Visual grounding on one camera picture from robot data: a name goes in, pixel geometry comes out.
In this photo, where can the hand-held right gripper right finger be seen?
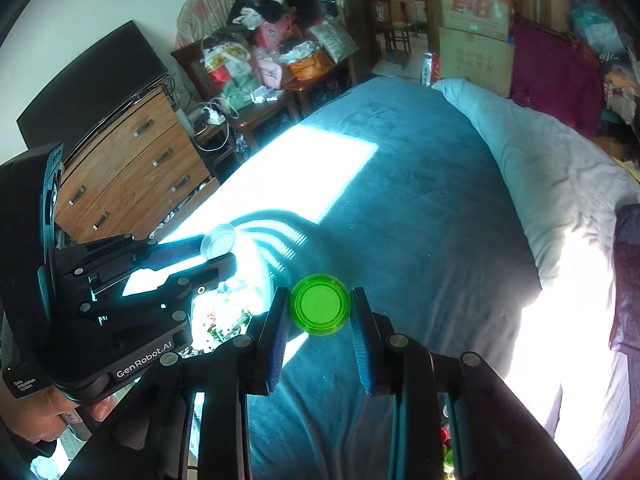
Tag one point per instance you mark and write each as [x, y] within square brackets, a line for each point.
[362, 350]

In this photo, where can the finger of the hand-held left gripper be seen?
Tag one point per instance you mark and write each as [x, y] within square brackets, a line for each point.
[170, 255]
[210, 270]

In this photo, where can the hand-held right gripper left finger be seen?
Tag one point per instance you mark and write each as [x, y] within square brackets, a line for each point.
[277, 342]

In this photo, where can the clear round lid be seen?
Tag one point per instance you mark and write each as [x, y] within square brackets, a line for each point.
[218, 240]

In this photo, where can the white round basket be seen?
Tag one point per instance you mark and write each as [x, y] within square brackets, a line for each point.
[235, 305]

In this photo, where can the green round lid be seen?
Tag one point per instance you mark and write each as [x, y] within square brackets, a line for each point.
[320, 310]

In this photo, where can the person's left hand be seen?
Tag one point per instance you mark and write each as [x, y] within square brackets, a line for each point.
[45, 410]

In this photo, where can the wooden dresser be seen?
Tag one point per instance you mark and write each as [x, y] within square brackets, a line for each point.
[125, 160]

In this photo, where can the white power strip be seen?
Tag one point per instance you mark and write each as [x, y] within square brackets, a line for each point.
[215, 119]

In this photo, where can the wooden low table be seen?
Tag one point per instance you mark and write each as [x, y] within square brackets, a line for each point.
[260, 115]

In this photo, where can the pale green bag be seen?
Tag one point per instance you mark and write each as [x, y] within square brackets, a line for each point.
[235, 92]

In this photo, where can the small white carton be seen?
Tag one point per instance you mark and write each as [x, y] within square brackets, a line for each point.
[262, 94]

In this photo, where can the black flat television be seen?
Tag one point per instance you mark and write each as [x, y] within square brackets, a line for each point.
[90, 85]

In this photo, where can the red and yellow bag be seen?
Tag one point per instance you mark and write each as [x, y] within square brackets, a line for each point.
[225, 62]

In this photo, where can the pink bag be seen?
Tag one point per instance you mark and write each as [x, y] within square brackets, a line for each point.
[270, 72]

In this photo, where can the wooden stool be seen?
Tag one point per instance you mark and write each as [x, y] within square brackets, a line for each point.
[312, 90]

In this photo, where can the orange bag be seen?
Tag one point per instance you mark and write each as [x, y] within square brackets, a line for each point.
[310, 65]

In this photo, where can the grey quilt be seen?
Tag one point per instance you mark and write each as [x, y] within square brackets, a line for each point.
[550, 185]

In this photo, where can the printed woven sack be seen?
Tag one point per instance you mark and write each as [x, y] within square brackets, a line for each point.
[335, 40]

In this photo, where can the dark purple cloth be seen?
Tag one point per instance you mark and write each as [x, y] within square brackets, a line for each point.
[627, 285]

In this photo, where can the white bottle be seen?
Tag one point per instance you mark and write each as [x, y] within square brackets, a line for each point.
[426, 67]

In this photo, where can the red packet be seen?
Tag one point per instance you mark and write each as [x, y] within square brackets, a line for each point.
[437, 67]

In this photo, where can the wooden chair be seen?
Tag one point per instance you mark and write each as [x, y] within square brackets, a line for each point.
[397, 35]

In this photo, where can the large plain cardboard box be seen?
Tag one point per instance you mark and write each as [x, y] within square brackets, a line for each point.
[475, 62]

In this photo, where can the maroon cloth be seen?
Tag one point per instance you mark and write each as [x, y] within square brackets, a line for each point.
[550, 70]

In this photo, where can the red print cardboard box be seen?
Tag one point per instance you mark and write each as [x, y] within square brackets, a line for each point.
[475, 12]

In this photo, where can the pile of mixed clothes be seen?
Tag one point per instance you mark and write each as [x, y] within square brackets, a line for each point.
[620, 90]

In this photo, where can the blue and white plastic bag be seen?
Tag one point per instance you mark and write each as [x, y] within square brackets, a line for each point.
[597, 27]

